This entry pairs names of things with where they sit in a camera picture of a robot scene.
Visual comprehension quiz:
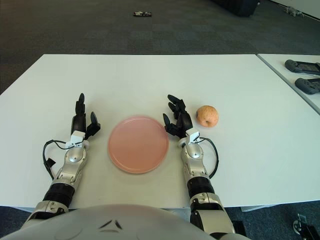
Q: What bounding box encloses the metal clamp bracket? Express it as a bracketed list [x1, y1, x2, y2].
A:
[292, 213, 317, 240]

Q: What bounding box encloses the round pink plate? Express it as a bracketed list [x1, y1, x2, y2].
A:
[107, 114, 170, 175]

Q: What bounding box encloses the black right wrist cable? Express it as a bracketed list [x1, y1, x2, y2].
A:
[199, 136, 219, 180]

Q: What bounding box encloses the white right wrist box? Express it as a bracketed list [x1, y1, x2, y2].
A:
[187, 130, 202, 145]

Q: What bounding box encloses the grey handheld controller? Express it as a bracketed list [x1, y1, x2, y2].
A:
[294, 77, 320, 95]
[284, 59, 320, 75]

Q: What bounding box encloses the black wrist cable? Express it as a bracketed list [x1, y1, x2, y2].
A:
[42, 139, 70, 181]
[199, 136, 219, 180]

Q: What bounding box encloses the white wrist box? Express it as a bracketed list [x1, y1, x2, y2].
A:
[187, 130, 202, 145]
[65, 131, 85, 149]

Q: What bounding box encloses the small grey floor toy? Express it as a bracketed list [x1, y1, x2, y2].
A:
[283, 6, 305, 18]

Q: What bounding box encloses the yellow-red apple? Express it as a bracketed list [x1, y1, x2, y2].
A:
[196, 105, 220, 128]

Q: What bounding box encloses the small dark flat floor object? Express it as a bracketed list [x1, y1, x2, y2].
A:
[133, 10, 153, 18]

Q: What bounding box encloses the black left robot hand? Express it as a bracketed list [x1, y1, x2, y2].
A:
[71, 92, 102, 141]

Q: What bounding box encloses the dark bulky floor object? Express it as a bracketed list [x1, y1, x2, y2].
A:
[226, 0, 258, 18]

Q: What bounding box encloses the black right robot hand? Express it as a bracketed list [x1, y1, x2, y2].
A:
[162, 94, 194, 140]

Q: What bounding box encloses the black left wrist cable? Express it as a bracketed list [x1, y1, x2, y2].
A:
[42, 139, 70, 181]

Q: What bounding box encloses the grey robot torso shell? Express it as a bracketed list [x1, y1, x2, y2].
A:
[0, 203, 219, 240]

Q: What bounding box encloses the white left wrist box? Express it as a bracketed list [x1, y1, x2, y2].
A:
[65, 131, 85, 149]

